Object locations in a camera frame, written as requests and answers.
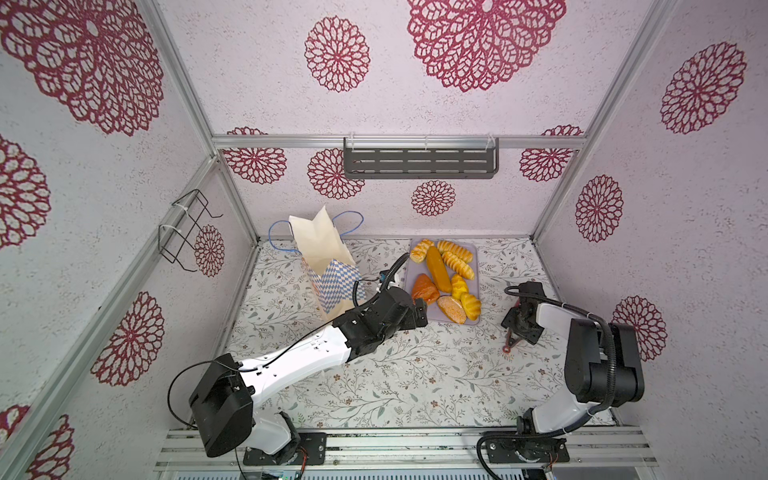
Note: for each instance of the yellow corn bread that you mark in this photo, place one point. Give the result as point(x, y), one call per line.
point(460, 287)

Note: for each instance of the grey wall shelf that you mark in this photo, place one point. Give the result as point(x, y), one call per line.
point(424, 163)

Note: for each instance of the striped bread roll left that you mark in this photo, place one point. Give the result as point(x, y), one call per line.
point(419, 251)

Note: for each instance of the orange croissant pastry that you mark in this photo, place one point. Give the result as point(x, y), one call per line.
point(425, 289)

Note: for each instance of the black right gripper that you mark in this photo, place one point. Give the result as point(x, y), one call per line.
point(509, 321)

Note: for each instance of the yellow bread roll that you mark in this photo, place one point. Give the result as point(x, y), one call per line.
point(471, 305)

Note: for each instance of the checkered paper bakery bag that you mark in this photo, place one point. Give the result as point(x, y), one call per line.
point(326, 259)

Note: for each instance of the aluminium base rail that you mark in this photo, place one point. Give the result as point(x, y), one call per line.
point(420, 453)

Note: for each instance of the black wire wall rack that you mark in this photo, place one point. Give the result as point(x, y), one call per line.
point(193, 242)

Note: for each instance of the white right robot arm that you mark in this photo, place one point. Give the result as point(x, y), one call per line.
point(602, 370)

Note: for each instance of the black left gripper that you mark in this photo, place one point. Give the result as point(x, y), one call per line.
point(420, 318)

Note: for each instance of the twisted bread lower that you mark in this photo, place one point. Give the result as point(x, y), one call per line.
point(458, 265)

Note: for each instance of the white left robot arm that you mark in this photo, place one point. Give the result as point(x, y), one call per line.
point(224, 404)

